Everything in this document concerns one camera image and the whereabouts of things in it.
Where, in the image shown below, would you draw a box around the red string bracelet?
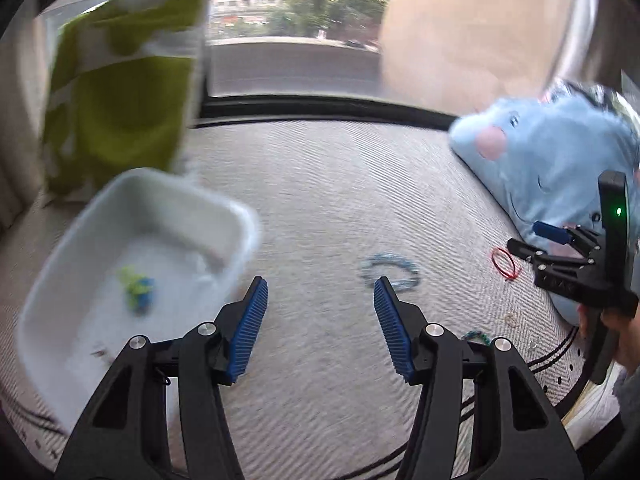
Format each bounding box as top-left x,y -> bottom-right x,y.
490,246 -> 523,283

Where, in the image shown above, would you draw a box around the clear blue bead bracelet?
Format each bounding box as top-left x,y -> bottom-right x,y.
359,251 -> 421,293

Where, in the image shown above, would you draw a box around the person right hand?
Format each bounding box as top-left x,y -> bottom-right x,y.
599,308 -> 640,376

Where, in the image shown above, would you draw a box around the blue cloud plush pillow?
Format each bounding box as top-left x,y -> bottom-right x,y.
449,96 -> 639,323

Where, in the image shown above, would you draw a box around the green blue toy charm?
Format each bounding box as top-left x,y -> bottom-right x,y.
118,266 -> 155,315

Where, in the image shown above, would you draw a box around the white plastic tray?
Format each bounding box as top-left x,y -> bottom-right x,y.
16,168 -> 260,432

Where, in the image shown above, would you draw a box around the beige curtain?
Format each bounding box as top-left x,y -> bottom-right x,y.
1,0 -> 48,231

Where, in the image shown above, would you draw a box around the green white patterned pillow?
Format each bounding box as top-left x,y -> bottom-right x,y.
41,0 -> 210,202

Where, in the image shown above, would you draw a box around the black window frame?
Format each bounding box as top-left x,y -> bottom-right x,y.
194,94 -> 458,131

